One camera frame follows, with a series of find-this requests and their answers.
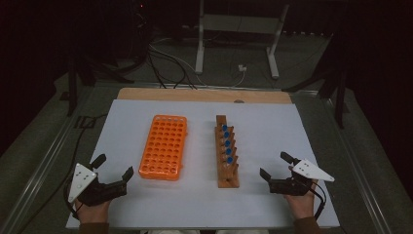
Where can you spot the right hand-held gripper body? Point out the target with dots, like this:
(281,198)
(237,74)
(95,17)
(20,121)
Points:
(292,186)

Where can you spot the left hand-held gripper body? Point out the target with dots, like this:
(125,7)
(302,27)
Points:
(100,191)

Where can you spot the wooden tube rack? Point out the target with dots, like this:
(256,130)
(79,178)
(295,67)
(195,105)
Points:
(229,180)

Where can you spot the blue-capped clear test tube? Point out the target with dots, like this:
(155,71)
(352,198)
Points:
(230,160)
(227,143)
(228,151)
(226,135)
(224,127)

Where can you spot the orange plastic tube rack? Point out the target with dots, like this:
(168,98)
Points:
(164,146)

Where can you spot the person's left hand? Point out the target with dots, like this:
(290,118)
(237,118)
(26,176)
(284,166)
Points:
(92,213)

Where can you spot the person's right hand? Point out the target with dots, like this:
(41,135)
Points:
(303,206)

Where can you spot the white table mat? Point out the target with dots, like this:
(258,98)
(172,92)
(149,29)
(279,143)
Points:
(276,130)

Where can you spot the black tripod stand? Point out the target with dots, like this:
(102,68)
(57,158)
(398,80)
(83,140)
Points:
(72,94)
(340,104)

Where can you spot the white plug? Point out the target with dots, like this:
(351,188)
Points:
(242,68)

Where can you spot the dark power strip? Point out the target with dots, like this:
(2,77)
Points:
(308,33)

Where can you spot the grey metal stand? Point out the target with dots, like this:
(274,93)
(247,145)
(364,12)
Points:
(240,24)

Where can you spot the dark equipment tower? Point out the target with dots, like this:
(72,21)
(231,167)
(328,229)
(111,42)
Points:
(141,19)

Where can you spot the metal floor rail frame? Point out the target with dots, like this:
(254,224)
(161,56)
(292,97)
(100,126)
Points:
(42,165)

